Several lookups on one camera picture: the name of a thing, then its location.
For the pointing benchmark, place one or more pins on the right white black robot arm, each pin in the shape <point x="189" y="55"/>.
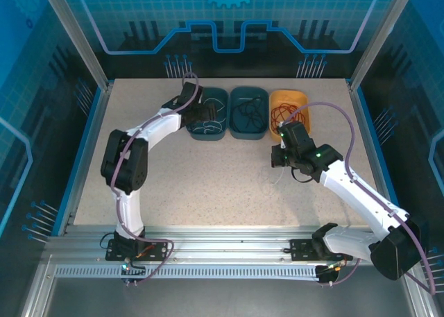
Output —
<point x="360" y="199"/>

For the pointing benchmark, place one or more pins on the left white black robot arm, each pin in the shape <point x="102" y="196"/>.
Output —
<point x="132" y="209"/>

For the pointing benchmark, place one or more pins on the teal plastic bin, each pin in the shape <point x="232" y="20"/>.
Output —
<point x="208" y="137"/>
<point x="248" y="135"/>

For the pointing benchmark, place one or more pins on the orange plastic bin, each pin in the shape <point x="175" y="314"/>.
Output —
<point x="288" y="96"/>

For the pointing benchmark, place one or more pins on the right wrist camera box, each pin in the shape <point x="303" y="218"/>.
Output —
<point x="283" y="144"/>

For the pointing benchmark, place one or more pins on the aluminium side rail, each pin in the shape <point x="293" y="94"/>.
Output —
<point x="104" y="102"/>
<point x="356" y="102"/>

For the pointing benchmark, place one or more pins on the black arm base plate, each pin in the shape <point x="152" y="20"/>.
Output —
<point x="156" y="249"/>
<point x="300" y="249"/>

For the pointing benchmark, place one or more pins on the aluminium mounting rail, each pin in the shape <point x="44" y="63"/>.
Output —
<point x="225" y="242"/>

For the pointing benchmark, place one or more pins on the aluminium frame post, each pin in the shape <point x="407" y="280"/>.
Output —
<point x="375" y="43"/>
<point x="83" y="43"/>

